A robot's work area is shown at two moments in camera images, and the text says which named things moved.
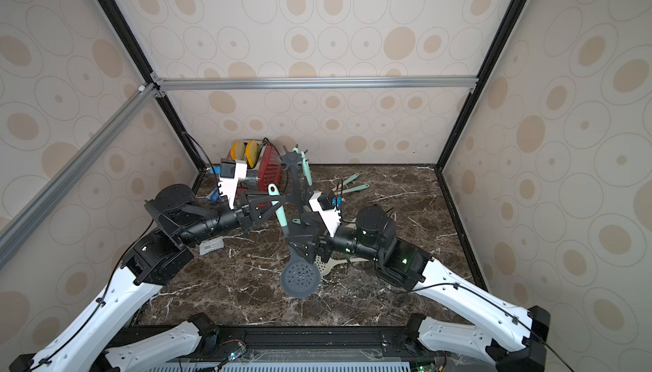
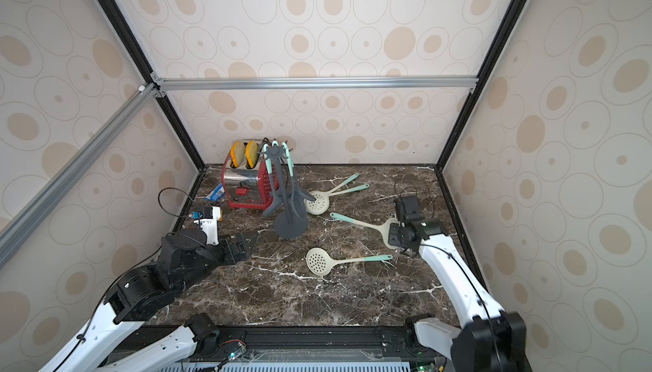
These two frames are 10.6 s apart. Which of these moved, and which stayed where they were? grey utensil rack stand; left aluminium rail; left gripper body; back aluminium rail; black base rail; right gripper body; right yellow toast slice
Moved: left gripper body; grey utensil rack stand; right gripper body
Stayed: black base rail; left aluminium rail; right yellow toast slice; back aluminium rail
